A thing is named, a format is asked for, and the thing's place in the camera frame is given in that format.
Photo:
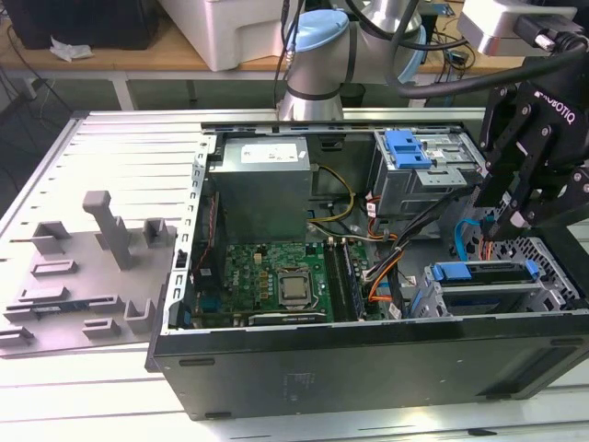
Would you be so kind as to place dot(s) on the grey metal disk bay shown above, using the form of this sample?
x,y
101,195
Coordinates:
x,y
483,289

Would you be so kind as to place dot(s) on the green RAM stick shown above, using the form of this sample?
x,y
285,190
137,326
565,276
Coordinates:
x,y
57,308

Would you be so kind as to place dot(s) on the CPU socket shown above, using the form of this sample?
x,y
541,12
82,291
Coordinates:
x,y
296,305

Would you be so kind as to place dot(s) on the white plastic box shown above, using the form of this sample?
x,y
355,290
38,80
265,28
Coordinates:
x,y
207,32

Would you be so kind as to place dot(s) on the grey parts rack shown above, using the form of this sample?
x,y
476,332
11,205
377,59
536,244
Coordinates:
x,y
92,285

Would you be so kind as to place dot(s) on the grey optical drive cage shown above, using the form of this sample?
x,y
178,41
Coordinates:
x,y
414,189

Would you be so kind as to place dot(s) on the black PC case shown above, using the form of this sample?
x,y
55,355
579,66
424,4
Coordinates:
x,y
322,377

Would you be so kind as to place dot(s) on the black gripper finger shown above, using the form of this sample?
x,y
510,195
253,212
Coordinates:
x,y
506,184
561,198

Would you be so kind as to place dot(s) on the grey power supply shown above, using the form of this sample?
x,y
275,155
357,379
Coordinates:
x,y
257,198

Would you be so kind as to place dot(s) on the black RAM stick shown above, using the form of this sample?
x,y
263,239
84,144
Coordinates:
x,y
353,285

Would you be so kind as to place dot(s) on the black RAM slot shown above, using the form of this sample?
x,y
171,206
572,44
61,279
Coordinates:
x,y
336,285

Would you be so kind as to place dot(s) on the blue plastic latch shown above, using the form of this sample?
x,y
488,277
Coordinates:
x,y
407,154

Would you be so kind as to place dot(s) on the silver CPU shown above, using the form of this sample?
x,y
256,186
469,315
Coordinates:
x,y
295,288

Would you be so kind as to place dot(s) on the large black box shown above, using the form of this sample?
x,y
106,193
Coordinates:
x,y
92,23

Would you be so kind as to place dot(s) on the black graphics card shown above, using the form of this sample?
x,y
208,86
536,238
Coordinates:
x,y
285,318

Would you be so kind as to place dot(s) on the crumpled white paper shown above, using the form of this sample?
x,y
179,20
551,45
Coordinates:
x,y
71,50

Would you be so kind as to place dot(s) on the hard disk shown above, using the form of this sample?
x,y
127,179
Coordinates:
x,y
453,271

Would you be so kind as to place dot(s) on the green motherboard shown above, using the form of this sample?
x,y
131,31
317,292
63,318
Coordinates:
x,y
248,262

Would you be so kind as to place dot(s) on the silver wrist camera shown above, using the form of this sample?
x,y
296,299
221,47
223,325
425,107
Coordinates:
x,y
488,27

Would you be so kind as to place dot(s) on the wooden desk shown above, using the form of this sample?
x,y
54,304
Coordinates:
x,y
138,60

